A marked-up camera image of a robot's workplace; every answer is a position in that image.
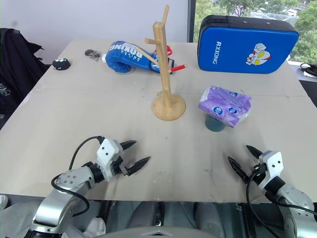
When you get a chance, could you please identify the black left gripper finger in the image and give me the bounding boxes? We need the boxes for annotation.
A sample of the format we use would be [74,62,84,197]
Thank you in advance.
[125,156,151,176]
[119,140,138,151]

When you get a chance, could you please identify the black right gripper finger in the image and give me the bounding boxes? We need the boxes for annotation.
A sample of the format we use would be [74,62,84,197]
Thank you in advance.
[246,145,263,160]
[227,155,250,184]

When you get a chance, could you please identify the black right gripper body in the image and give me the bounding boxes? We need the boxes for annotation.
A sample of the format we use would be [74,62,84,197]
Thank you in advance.
[247,158,268,186]

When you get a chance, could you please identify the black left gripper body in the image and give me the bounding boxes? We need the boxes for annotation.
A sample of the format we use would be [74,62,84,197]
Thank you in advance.
[110,148,128,177]

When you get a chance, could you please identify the dark teal cup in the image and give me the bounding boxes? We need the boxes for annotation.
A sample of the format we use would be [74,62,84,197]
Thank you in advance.
[205,114,226,133]

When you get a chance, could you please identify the wooden mug tree stand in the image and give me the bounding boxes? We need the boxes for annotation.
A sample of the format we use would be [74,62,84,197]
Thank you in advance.
[136,4,187,121]

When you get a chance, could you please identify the purple tissue pack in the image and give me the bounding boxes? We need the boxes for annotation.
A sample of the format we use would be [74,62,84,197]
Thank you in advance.
[198,85,253,128]

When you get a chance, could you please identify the white crumpled cloth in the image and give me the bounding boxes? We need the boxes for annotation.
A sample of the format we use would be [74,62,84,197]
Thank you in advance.
[83,217,107,237]

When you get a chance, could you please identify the grey rounded robot torso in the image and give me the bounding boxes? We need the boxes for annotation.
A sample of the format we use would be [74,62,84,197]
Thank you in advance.
[95,224,224,238]

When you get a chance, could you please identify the blue boxing glove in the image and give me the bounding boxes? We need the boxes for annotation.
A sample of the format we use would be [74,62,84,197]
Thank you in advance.
[102,41,174,74]

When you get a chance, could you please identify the black bag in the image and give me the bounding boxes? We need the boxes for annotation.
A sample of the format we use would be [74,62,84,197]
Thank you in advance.
[300,62,317,79]

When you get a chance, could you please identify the red scissors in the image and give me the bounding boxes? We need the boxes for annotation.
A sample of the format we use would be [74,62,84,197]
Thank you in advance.
[155,45,173,57]

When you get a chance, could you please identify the black plush toy with eyes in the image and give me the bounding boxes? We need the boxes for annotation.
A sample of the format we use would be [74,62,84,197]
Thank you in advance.
[52,58,71,71]

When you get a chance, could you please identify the blue punching pad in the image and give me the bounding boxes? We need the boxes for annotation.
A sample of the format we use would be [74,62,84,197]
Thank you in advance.
[197,14,300,75]

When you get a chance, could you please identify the grey fabric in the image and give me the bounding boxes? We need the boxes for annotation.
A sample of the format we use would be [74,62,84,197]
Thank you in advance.
[0,200,43,238]

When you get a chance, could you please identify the black jacket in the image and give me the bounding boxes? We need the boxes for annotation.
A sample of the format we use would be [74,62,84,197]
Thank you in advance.
[0,28,52,129]

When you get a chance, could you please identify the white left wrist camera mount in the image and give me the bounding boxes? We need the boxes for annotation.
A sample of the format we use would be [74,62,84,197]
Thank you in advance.
[96,138,123,180]

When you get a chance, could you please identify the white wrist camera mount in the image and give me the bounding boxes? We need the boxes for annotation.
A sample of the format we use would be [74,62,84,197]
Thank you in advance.
[257,149,284,190]
[96,138,123,180]

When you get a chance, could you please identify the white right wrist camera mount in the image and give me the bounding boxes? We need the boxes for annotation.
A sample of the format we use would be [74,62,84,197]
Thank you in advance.
[257,149,284,190]

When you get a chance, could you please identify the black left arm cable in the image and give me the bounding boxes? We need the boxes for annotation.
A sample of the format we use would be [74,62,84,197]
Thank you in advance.
[51,135,104,217]

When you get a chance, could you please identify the dark window frame post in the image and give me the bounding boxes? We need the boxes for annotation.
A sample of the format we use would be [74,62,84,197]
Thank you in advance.
[186,0,197,43]

